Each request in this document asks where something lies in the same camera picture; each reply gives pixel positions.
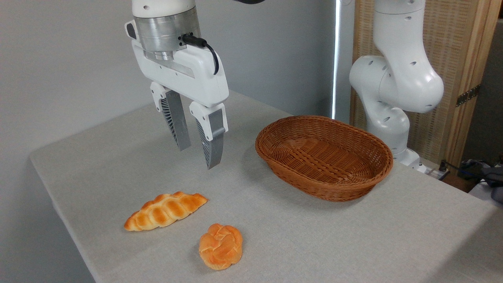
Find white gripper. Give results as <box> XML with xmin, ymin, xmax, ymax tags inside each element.
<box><xmin>125</xmin><ymin>20</ymin><xmax>230</xmax><ymax>170</ymax></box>

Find long braided bread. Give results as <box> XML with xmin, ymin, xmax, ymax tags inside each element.
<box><xmin>124</xmin><ymin>191</ymin><xmax>209</xmax><ymax>232</ymax></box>

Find round knotted bread roll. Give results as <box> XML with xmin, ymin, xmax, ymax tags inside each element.
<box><xmin>198</xmin><ymin>223</ymin><xmax>243</xmax><ymax>271</ymax></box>

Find brown wicker basket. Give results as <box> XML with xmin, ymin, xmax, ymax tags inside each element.
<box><xmin>255</xmin><ymin>115</ymin><xmax>394</xmax><ymax>202</ymax></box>

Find grey tablecloth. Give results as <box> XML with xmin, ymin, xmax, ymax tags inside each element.
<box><xmin>29</xmin><ymin>90</ymin><xmax>503</xmax><ymax>283</ymax></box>

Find white power strip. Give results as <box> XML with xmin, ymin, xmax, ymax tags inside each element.
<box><xmin>426</xmin><ymin>165</ymin><xmax>451</xmax><ymax>181</ymax></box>

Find wooden rattan folding screen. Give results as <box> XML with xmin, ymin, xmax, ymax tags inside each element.
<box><xmin>350</xmin><ymin>0</ymin><xmax>503</xmax><ymax>170</ymax></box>

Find metal screen hinge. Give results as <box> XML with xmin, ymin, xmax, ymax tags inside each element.
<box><xmin>456</xmin><ymin>84</ymin><xmax>481</xmax><ymax>107</ymax></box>

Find dark bag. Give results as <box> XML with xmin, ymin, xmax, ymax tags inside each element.
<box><xmin>458</xmin><ymin>156</ymin><xmax>503</xmax><ymax>205</ymax></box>

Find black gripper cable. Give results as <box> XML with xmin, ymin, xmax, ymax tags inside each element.
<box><xmin>180</xmin><ymin>33</ymin><xmax>220</xmax><ymax>75</ymax></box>

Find black power cable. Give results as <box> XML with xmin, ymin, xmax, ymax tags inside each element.
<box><xmin>439</xmin><ymin>159</ymin><xmax>472</xmax><ymax>174</ymax></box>

